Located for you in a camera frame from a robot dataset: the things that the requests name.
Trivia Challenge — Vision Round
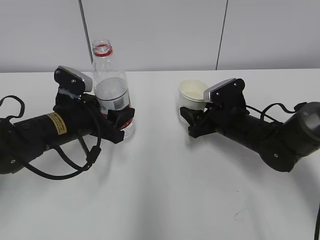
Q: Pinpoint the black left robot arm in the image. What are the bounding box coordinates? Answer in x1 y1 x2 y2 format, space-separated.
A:
0 93 135 180

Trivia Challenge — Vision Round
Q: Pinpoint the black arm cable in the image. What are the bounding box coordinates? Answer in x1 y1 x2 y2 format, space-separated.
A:
0 94 102 181
246 102 298 123

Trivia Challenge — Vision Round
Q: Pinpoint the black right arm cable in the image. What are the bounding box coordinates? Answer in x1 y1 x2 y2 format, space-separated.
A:
246 102 298 123

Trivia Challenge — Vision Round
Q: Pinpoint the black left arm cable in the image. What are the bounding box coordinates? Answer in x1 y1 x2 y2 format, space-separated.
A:
0 94 102 181

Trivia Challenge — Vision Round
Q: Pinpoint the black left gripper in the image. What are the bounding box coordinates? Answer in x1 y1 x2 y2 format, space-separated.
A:
53 88 135 145

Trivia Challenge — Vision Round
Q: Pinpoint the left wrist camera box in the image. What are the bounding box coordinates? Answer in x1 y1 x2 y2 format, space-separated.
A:
54 65 93 96

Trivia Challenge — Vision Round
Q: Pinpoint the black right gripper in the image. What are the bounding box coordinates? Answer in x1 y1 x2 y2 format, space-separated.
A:
179 95 249 138

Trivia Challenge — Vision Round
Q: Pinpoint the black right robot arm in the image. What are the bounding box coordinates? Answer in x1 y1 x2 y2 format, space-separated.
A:
179 95 320 172

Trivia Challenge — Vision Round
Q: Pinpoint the clear plastic water bottle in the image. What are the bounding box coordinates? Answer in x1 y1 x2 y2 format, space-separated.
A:
91 38 136 140

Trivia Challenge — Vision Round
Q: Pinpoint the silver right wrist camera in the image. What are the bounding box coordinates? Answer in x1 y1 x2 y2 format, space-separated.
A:
203 78 245 103

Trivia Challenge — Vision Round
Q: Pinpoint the white paper cup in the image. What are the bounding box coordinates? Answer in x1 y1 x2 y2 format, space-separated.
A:
178 78 209 111

